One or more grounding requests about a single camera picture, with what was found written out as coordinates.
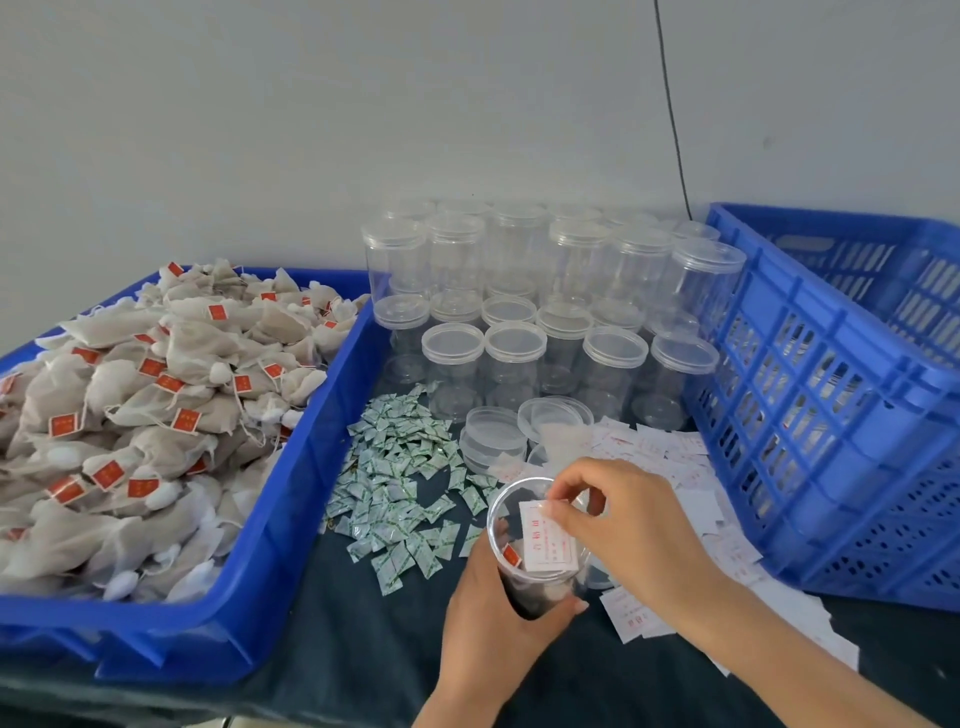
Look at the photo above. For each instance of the pile of tea bags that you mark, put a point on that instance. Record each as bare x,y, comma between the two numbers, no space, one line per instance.
150,420

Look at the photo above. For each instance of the pile of green desiccant packets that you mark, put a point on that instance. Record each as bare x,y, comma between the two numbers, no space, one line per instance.
398,480

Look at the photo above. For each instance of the blue plastic tray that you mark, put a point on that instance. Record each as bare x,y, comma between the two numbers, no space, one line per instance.
285,570

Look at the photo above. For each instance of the clear jar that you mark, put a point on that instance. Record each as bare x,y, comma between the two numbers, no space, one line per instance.
525,588

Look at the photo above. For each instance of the group of lidded jars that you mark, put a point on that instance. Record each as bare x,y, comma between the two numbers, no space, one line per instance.
510,278

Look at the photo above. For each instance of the pile of white label papers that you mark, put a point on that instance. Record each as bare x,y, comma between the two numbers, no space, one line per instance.
750,570

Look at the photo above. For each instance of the blue slatted crate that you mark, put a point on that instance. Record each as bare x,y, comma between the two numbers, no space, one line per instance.
825,435

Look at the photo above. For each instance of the person's left hand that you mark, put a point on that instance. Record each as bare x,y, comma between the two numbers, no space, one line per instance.
480,645

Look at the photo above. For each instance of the white mesh tea bag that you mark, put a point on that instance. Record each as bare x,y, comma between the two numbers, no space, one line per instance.
507,552

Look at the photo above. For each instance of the person's right hand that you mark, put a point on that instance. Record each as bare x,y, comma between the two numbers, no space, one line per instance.
645,533

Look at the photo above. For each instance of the person's right forearm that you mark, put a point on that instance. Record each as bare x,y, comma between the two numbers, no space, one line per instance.
810,668

